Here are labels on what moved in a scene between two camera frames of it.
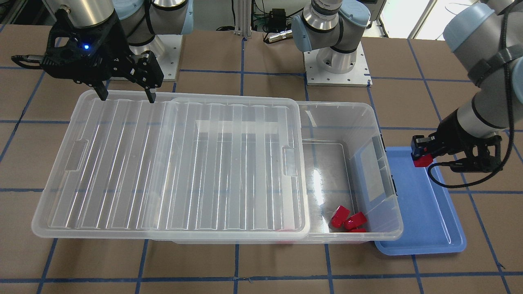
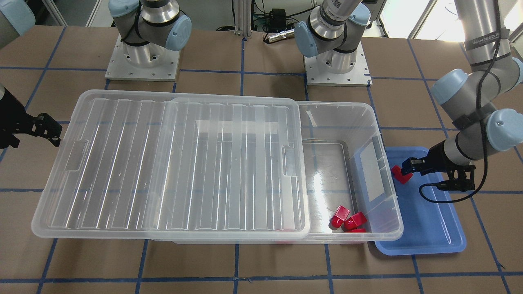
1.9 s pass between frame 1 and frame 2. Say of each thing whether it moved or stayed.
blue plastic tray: stayed
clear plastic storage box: stayed
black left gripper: moved
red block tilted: stayed
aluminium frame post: stayed
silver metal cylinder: stayed
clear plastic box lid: stayed
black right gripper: moved
